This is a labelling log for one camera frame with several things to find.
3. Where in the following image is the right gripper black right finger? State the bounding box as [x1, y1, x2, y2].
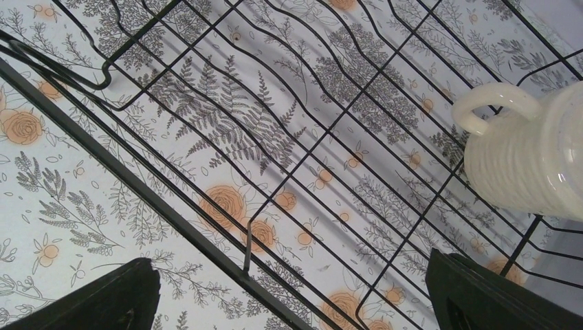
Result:
[425, 249, 582, 329]

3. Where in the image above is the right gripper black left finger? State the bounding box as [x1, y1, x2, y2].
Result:
[6, 258, 161, 329]

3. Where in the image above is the cream ribbed mug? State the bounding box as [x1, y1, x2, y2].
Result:
[452, 82, 582, 221]

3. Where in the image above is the floral table mat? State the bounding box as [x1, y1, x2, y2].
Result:
[0, 0, 583, 330]

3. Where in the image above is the black wire dish rack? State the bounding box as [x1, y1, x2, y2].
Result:
[0, 0, 583, 330]

